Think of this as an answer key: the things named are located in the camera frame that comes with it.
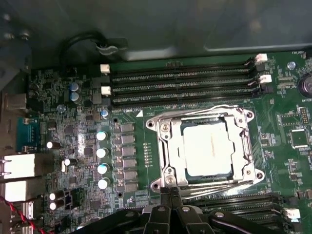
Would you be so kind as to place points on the silver metal board port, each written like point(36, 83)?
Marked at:
point(14, 102)
point(17, 191)
point(19, 165)

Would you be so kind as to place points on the blue board port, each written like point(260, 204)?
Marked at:
point(28, 134)

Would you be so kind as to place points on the green motherboard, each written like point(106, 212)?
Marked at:
point(275, 170)

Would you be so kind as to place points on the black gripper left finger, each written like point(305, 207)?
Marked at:
point(157, 221)

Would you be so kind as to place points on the white board connector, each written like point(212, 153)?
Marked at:
point(104, 68)
point(261, 57)
point(106, 90)
point(292, 214)
point(265, 78)

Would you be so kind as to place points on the black RAM slot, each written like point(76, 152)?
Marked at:
point(256, 217)
point(243, 207)
point(231, 200)
point(182, 79)
point(182, 88)
point(182, 70)
point(182, 97)

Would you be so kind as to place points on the coin cell battery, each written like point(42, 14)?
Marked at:
point(307, 85)

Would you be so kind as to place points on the CPU socket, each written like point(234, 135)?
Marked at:
point(260, 175)

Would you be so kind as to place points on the grey power inductor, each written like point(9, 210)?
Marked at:
point(130, 175)
point(128, 151)
point(127, 139)
point(127, 127)
point(129, 162)
point(130, 187)

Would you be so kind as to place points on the metal socket cover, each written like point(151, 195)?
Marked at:
point(176, 148)

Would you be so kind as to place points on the silver-topped capacitor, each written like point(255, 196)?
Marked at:
point(53, 206)
point(102, 168)
point(66, 162)
point(52, 196)
point(101, 135)
point(50, 145)
point(101, 152)
point(103, 184)

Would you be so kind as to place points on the black PC case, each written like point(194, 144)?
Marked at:
point(170, 24)

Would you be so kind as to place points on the blue-topped capacitor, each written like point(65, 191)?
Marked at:
point(75, 96)
point(104, 113)
point(74, 86)

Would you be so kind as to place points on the silver board screw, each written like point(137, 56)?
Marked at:
point(291, 65)

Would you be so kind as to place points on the CPU with silver top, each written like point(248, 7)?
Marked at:
point(208, 148)

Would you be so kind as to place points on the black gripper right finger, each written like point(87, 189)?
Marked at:
point(195, 223)

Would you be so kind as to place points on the black pin header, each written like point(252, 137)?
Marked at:
point(304, 116)

